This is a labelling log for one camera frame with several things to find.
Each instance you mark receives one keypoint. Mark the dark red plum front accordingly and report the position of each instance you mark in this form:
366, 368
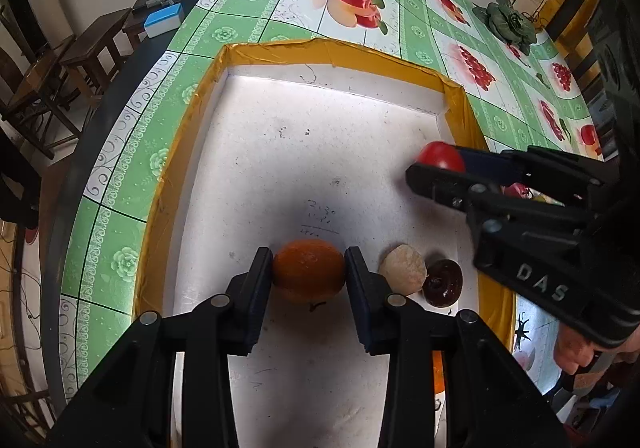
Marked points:
442, 286

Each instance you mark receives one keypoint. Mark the wooden chair left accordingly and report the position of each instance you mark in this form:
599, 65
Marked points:
36, 98

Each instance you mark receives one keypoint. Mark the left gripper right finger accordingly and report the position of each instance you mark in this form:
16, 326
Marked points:
375, 307

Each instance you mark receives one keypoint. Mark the red tomato alone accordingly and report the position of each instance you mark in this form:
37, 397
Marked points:
441, 155

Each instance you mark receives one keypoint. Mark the blue white box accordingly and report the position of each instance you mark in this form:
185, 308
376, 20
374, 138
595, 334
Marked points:
164, 20

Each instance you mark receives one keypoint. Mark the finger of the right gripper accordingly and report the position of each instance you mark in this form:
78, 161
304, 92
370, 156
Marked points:
475, 192
509, 164

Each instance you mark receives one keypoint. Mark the yellow-edged white foam tray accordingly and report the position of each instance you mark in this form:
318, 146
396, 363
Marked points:
306, 140

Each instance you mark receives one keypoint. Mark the person's right hand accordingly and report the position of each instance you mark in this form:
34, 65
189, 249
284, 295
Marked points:
573, 351

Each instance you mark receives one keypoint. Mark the small orange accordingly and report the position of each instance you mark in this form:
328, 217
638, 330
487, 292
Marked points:
438, 372

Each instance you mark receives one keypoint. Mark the green fruit-print tablecloth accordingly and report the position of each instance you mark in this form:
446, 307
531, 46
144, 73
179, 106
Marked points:
517, 101

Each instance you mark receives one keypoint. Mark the green tomato calyx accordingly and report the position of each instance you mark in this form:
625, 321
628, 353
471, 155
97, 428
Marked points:
520, 332

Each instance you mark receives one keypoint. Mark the green leafy vegetable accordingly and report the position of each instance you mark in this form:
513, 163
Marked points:
507, 24

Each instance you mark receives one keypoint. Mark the wooden stool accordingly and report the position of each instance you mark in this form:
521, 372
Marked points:
81, 60

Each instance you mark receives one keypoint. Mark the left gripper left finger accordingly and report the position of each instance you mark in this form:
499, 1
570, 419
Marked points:
241, 309

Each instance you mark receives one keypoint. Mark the round beige cake piece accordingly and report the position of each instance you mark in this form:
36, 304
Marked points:
404, 270

